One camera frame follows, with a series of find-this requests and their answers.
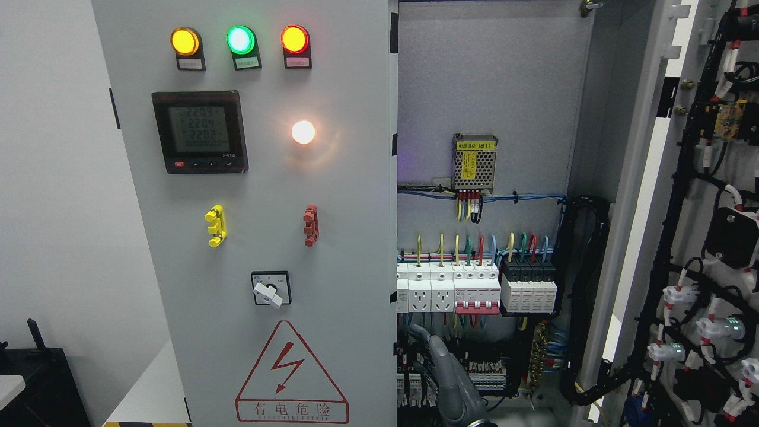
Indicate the white rotary selector switch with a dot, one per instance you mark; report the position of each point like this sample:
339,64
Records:
271,288

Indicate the white socket breaker row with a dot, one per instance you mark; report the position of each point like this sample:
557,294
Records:
448,288

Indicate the red electric hazard sign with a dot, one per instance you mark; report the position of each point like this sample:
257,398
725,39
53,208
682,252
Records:
288,384

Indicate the yellow indicator lamp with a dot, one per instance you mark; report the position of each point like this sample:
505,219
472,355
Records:
188,47

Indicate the red indicator lamp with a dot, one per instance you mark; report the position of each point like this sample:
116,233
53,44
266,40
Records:
296,44

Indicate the black box at left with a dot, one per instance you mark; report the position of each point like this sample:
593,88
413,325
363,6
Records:
49,396

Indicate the green indicator lamp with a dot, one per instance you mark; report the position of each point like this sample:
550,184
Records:
242,43

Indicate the lower relay terminal row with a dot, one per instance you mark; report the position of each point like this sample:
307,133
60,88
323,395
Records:
415,390

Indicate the metal mesh power supply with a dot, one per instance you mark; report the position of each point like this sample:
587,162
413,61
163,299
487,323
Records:
474,161

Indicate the dark grey robot hand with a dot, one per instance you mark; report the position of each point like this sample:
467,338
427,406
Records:
457,399

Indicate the grey cabinet door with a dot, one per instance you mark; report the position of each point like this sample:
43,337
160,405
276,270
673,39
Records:
341,286
691,326

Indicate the red terminal connector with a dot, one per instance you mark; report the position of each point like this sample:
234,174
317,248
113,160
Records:
311,225

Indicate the white glowing lamp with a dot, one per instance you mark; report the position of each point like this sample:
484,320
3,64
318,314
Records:
303,132

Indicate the black digital power meter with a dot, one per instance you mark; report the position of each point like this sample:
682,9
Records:
201,132

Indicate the black white surge protector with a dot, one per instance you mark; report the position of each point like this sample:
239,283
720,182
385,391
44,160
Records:
527,288

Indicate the yellow terminal connector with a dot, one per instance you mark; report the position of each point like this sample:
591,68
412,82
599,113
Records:
216,225

